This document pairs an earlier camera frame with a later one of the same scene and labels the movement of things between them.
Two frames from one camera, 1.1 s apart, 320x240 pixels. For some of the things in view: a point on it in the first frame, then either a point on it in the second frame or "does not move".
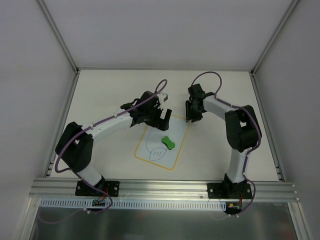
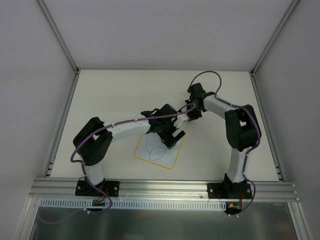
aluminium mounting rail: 159,190 does not move
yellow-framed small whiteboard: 162,147 does not move
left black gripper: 155,118 → 171,135
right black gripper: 192,107 does not move
